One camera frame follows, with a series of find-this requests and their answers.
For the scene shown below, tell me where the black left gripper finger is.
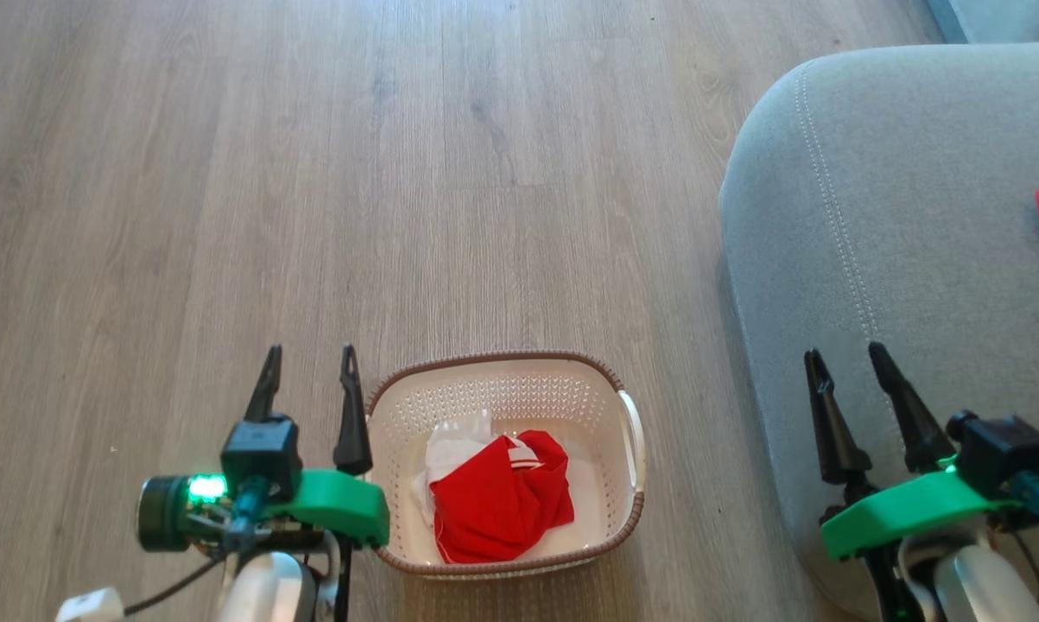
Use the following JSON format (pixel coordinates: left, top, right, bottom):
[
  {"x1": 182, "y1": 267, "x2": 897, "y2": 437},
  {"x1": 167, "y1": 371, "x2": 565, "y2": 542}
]
[
  {"x1": 333, "y1": 344, "x2": 373, "y2": 476},
  {"x1": 244, "y1": 346, "x2": 283, "y2": 424}
]

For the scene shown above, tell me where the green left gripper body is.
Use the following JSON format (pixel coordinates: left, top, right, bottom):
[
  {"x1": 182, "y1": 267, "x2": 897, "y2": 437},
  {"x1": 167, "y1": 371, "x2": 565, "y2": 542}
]
[{"x1": 136, "y1": 469, "x2": 390, "y2": 554}]

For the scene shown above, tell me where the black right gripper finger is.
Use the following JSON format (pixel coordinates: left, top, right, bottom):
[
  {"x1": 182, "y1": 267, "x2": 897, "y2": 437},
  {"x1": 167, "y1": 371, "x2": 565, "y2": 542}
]
[
  {"x1": 869, "y1": 342, "x2": 956, "y2": 474},
  {"x1": 804, "y1": 349, "x2": 872, "y2": 485}
]

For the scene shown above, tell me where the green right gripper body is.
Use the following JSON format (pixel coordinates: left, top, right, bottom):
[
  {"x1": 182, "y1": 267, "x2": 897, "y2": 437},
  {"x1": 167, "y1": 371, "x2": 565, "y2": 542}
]
[{"x1": 820, "y1": 471, "x2": 1025, "y2": 622}]

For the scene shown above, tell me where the red garment with white stripes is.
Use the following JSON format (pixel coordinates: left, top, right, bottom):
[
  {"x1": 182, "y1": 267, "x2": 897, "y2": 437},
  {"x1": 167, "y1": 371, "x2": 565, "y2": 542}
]
[{"x1": 430, "y1": 429, "x2": 576, "y2": 564}]

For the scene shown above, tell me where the grey-green fabric sofa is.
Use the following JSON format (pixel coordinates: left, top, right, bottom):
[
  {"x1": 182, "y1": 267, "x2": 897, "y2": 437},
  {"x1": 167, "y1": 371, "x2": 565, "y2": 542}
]
[{"x1": 719, "y1": 43, "x2": 1039, "y2": 622}]

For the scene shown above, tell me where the cream laundry basket brown rim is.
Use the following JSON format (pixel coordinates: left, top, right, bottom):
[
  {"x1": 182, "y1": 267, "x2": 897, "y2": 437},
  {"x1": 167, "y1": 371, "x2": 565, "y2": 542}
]
[{"x1": 365, "y1": 350, "x2": 648, "y2": 580}]

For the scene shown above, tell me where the white plastic connector block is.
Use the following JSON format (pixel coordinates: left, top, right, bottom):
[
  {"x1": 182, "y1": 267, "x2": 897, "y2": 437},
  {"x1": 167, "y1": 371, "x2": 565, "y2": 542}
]
[{"x1": 55, "y1": 587, "x2": 125, "y2": 622}]

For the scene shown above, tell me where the teal left camera cable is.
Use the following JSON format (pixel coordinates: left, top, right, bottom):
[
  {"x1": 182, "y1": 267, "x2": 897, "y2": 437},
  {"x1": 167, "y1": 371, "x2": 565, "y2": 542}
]
[{"x1": 222, "y1": 477, "x2": 269, "y2": 554}]

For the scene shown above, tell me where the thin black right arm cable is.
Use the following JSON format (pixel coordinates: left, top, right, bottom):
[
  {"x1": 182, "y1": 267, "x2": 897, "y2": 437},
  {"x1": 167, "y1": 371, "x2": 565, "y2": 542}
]
[{"x1": 1007, "y1": 527, "x2": 1039, "y2": 606}]

